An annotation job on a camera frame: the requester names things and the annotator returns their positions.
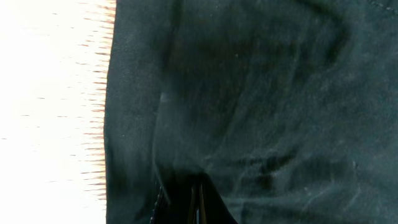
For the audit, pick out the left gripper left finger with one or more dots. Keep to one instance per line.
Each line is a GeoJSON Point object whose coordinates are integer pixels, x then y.
{"type": "Point", "coordinates": [182, 210]}

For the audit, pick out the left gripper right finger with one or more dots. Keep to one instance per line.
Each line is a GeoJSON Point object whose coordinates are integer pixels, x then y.
{"type": "Point", "coordinates": [211, 208]}

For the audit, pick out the black shorts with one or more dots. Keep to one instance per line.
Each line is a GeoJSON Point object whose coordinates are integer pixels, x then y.
{"type": "Point", "coordinates": [289, 107]}

